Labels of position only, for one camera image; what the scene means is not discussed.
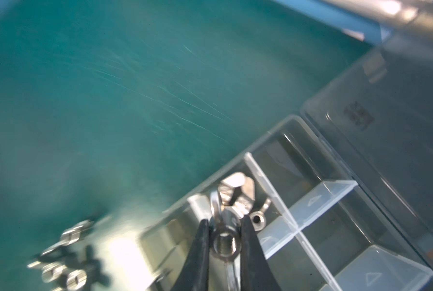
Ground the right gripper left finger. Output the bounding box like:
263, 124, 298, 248
171, 219, 210, 291

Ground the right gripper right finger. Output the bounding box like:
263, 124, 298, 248
240, 215, 281, 291

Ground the silver wing nut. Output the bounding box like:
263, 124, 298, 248
53, 269, 92, 291
249, 198, 271, 232
231, 177, 255, 219
217, 172, 246, 206
27, 261, 67, 283
210, 189, 241, 291
40, 219, 95, 256

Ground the clear plastic organizer box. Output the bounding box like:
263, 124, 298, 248
138, 33, 433, 291

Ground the rear aluminium frame bar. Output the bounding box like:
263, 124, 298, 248
324, 0, 433, 27

